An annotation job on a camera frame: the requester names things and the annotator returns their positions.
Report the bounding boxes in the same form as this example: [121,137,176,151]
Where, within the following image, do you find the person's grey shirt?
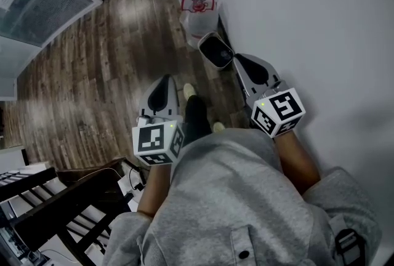
[102,127,384,266]

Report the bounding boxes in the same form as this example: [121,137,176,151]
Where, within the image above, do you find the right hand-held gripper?
[232,52,307,139]

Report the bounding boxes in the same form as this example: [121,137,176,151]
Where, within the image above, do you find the small grey trash bin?
[197,31,236,71]

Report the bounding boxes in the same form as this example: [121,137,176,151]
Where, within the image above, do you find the person's right forearm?
[273,129,322,197]

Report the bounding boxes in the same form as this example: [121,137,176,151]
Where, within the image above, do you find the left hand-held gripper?
[132,74,186,167]

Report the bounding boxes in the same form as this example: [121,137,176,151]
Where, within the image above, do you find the plastic-bagged water jug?
[179,0,223,48]

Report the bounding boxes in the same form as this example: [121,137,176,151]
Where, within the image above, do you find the person's black trousers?
[183,94,214,147]

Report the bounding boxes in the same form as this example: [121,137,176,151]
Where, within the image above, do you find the black cable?
[128,165,147,193]

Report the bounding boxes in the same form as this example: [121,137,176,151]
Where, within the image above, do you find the black strap buckle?
[333,227,368,266]

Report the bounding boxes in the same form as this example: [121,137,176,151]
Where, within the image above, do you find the person's left forearm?
[136,163,175,218]

